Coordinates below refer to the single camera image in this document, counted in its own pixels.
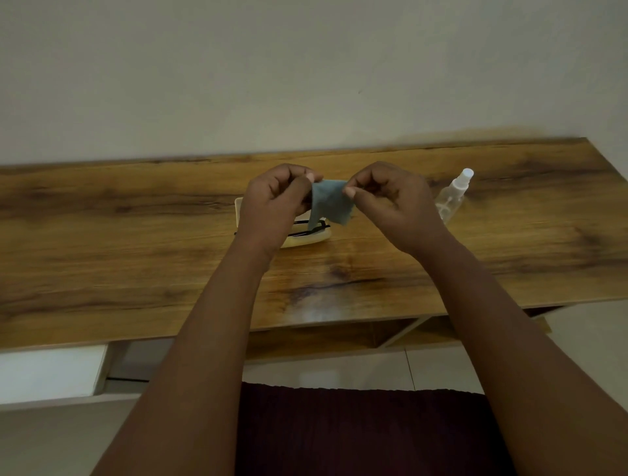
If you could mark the person's left hand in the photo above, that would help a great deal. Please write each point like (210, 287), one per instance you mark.
(272, 211)

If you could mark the person's right hand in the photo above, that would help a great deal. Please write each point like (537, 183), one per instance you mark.
(397, 206)

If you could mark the black framed eyeglasses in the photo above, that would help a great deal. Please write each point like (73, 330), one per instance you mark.
(314, 229)

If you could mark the yellow translucent glasses case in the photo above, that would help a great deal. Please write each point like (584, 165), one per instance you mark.
(311, 238)

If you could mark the clear spray bottle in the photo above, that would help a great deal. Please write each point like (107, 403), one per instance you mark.
(454, 193)

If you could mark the blue cleaning cloth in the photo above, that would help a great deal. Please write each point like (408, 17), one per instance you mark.
(331, 201)

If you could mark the person's left forearm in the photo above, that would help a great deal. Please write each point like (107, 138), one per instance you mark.
(181, 377)

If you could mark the person's right forearm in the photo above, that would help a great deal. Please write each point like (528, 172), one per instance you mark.
(530, 363)

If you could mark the wooden under-table shelf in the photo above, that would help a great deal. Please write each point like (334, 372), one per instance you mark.
(314, 338)

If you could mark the dark maroon garment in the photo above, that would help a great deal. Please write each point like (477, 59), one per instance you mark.
(368, 436)

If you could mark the white cabinet drawer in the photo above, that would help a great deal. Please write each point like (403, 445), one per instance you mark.
(49, 375)

